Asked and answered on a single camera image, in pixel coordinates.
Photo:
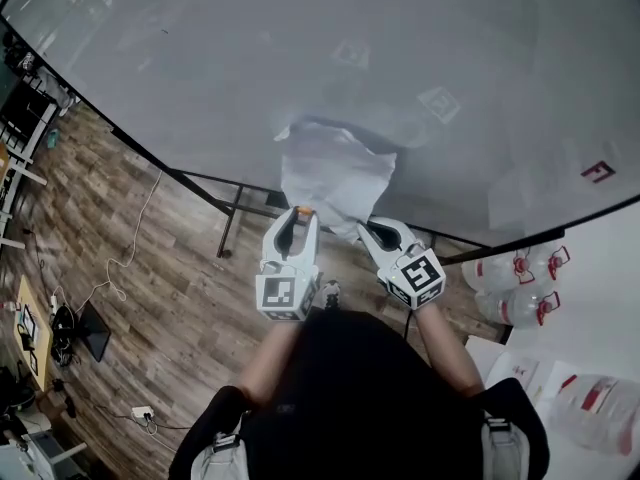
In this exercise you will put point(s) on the white whiteboard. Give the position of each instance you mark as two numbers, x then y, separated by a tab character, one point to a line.
200	68

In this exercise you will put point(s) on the person's right forearm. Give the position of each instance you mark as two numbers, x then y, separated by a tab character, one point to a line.
447	348

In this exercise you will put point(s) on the clear jug on dispenser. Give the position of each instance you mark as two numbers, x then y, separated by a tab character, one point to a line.
600	413

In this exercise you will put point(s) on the person's left shoe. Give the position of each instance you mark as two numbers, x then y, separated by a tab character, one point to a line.
330	293

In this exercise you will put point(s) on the small teal item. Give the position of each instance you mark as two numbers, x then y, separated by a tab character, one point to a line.
52	138

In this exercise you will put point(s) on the yellow wooden table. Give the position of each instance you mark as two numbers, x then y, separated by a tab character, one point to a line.
44	338

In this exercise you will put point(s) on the white metal rack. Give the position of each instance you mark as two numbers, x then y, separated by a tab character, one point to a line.
25	133

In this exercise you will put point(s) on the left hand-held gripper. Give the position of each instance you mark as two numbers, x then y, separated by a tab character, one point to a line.
285	295

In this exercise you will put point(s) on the person's left forearm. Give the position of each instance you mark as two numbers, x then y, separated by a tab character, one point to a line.
267	363

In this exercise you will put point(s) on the white power strip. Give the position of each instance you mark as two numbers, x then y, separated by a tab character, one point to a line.
142	413

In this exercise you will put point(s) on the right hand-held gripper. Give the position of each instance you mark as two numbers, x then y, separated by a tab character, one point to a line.
417	275

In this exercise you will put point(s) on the orange round magnet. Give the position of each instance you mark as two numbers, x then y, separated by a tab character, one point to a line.
303	211

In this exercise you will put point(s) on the person's black top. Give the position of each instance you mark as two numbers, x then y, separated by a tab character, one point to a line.
360	393

